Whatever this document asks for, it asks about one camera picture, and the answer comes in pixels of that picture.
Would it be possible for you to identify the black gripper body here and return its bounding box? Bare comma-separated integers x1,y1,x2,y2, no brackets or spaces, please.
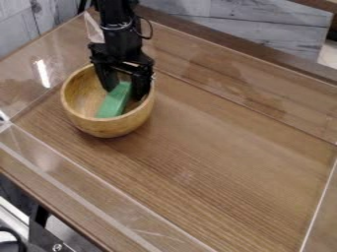
87,24,155,77

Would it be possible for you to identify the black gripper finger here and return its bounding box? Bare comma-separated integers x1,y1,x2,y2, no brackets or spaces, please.
94,63,119,92
131,70,151,100

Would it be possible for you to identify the brown wooden bowl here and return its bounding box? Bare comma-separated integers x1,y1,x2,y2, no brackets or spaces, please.
60,64,155,138

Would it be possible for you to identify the green rectangular block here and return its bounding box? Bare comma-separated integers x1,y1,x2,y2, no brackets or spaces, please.
95,82,131,118

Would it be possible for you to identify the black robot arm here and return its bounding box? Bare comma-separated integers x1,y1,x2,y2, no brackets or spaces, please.
88,0,154,100

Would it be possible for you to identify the black metal table leg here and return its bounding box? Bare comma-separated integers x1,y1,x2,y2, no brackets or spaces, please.
30,206,66,252

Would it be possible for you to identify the clear acrylic corner bracket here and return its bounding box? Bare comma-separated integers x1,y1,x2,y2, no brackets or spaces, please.
83,12,106,43

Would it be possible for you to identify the clear acrylic tray wall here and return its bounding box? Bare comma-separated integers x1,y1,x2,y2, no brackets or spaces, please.
0,121,216,252

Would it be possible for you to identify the black cable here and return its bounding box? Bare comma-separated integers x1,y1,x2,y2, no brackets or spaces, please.
0,225,26,252

